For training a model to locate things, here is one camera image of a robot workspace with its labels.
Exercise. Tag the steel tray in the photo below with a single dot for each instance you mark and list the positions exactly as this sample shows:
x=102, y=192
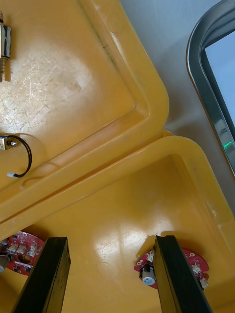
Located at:
x=203, y=80

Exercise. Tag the round red circuit board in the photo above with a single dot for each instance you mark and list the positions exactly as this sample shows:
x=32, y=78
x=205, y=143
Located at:
x=24, y=244
x=149, y=278

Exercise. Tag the blue label metal solenoid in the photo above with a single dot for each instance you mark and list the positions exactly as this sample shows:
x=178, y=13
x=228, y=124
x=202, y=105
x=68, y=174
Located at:
x=5, y=41

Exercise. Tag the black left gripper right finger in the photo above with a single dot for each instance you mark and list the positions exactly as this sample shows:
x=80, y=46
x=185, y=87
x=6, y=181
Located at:
x=176, y=281

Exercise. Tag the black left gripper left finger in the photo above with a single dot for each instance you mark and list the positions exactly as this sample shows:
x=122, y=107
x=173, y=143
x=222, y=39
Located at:
x=46, y=281

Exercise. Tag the yellow-orange plastic bin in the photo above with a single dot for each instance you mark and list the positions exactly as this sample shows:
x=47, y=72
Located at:
x=98, y=73
x=122, y=207

